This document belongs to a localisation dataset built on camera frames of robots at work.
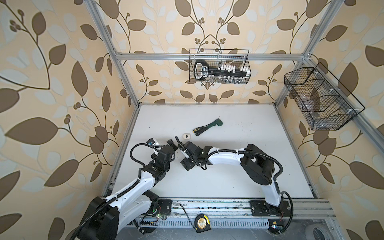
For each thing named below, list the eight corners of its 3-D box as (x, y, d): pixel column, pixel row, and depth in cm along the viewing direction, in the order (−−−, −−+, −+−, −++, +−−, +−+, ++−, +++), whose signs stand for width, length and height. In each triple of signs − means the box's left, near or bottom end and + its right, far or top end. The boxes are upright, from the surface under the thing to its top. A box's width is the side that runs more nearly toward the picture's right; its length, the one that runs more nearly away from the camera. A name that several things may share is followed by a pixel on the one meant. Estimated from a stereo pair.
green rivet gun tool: (195, 136, 104) (195, 134, 102) (192, 130, 107) (192, 129, 105) (222, 124, 110) (223, 122, 109) (219, 119, 113) (219, 117, 112)
